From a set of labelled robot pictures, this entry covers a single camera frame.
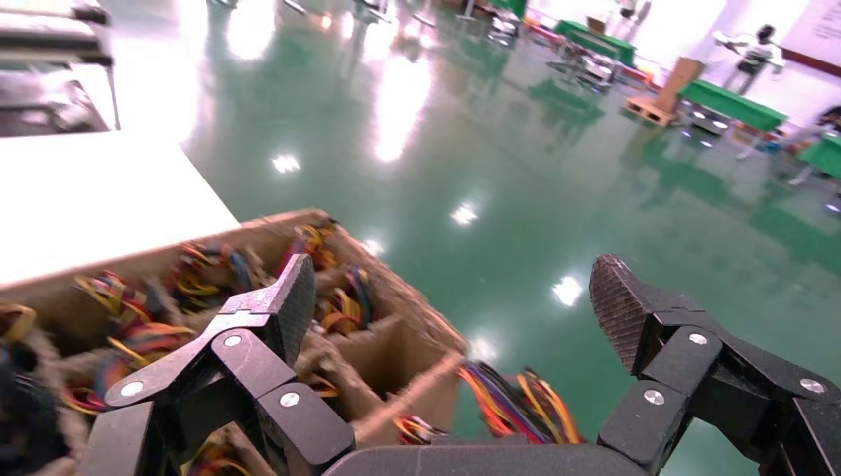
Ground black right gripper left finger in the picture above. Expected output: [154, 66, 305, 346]
[103, 253, 356, 476]

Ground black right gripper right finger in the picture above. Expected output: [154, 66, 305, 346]
[587, 253, 841, 476]

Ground cardboard box with dividers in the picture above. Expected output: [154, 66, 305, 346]
[0, 208, 471, 476]

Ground wooden pallet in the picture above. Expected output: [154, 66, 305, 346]
[622, 94, 678, 129]

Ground white table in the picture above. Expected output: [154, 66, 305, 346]
[0, 128, 241, 287]

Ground green covered table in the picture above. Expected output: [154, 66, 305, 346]
[794, 131, 841, 181]
[679, 78, 789, 133]
[554, 18, 638, 67]

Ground tall brown cardboard box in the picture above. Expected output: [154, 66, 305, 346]
[654, 56, 705, 116]

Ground person in white clothes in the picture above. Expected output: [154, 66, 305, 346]
[712, 23, 786, 96]

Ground grey equipment table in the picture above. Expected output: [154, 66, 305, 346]
[0, 0, 123, 139]

